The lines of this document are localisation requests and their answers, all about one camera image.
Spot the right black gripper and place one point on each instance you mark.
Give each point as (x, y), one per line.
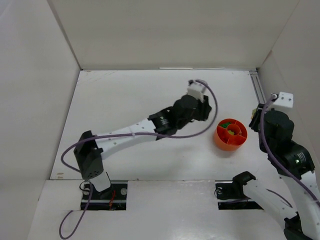
(253, 118)

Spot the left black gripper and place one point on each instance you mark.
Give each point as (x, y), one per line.
(204, 109)

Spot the dark green lego plate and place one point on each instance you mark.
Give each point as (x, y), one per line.
(225, 124)

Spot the lime green long lego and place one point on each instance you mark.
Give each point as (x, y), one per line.
(254, 112)

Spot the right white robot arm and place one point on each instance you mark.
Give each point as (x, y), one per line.
(293, 165)

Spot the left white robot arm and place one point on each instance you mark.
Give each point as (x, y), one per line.
(92, 150)

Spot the orange round divided container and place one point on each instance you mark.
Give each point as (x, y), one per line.
(226, 142)

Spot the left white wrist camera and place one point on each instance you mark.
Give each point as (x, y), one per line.
(196, 90)

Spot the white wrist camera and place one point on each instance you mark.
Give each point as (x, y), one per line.
(283, 101)
(196, 90)

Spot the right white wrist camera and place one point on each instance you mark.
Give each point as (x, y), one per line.
(283, 101)

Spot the aluminium rail on right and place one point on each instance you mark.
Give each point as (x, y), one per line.
(257, 86)

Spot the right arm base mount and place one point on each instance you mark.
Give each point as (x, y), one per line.
(230, 194)

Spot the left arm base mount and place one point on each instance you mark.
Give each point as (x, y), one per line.
(114, 199)

